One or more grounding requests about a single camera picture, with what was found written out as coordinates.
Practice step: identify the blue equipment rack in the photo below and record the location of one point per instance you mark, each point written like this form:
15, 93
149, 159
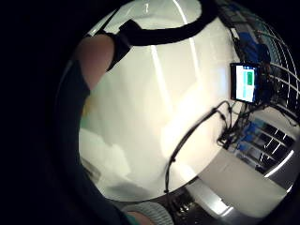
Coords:
253, 47

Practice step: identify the black-framed monitor screen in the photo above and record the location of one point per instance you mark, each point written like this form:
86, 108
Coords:
245, 82

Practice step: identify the white cabinet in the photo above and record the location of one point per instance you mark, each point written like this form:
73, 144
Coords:
240, 184

